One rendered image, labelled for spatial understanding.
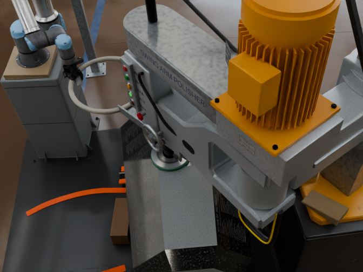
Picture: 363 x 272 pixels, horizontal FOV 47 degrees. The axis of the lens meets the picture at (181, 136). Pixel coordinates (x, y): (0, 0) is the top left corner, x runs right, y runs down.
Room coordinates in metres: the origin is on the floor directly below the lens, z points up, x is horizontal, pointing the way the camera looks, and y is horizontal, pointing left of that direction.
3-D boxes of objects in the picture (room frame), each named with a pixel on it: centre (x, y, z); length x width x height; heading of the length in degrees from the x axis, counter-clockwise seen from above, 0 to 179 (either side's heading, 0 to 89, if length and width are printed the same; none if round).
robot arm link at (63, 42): (2.05, 0.63, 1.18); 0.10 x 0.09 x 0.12; 24
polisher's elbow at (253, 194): (0.89, -0.29, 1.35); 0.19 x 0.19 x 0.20
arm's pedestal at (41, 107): (2.38, 0.98, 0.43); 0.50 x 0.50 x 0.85; 86
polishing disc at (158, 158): (1.44, 0.07, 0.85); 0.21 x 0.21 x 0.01
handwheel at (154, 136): (1.28, 0.10, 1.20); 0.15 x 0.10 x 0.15; 33
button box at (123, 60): (1.44, 0.20, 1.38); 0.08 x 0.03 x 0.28; 33
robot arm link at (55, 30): (2.15, 0.69, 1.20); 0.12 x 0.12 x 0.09; 24
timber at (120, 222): (1.51, 0.47, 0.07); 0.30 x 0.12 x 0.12; 174
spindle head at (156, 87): (1.37, 0.03, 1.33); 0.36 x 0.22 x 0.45; 33
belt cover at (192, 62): (1.15, -0.12, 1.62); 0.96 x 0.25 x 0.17; 33
